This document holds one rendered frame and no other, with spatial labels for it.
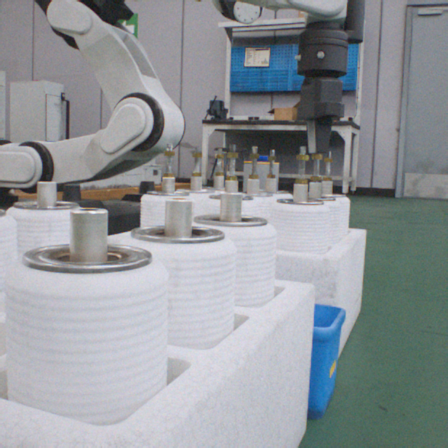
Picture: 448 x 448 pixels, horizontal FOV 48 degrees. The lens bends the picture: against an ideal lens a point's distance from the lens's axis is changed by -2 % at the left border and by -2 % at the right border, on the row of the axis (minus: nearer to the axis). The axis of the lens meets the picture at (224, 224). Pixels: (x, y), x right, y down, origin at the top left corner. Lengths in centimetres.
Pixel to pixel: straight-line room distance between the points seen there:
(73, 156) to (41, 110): 219
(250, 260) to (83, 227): 22
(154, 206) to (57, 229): 30
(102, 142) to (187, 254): 92
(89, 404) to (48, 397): 2
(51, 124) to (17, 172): 215
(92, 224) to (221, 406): 14
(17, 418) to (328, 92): 74
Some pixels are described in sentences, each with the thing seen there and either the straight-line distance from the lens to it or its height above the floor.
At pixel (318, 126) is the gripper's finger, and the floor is 38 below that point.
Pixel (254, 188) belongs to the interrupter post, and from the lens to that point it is 96.
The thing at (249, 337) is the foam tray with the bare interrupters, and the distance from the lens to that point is 40.
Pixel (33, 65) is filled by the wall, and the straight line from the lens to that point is 807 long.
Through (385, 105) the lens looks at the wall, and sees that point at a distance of 597.
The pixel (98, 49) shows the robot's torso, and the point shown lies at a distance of 135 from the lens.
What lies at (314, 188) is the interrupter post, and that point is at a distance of 93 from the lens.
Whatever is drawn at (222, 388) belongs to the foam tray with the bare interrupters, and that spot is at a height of 17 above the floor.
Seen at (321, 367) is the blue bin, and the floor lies 7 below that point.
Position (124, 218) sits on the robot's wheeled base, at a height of 16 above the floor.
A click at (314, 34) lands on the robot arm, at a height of 53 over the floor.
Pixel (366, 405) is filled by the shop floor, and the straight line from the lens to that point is 73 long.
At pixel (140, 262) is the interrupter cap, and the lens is 29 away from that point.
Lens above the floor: 31
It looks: 7 degrees down
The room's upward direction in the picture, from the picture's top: 2 degrees clockwise
